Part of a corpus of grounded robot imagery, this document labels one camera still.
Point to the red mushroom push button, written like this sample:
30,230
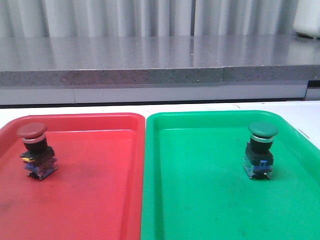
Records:
39,158

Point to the red plastic tray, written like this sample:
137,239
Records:
96,191

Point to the green plastic tray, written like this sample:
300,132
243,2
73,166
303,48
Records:
195,186

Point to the white container in background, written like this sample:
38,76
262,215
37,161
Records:
307,18

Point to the green mushroom push button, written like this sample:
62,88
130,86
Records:
258,159

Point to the grey stone platform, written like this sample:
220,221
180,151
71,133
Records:
124,70

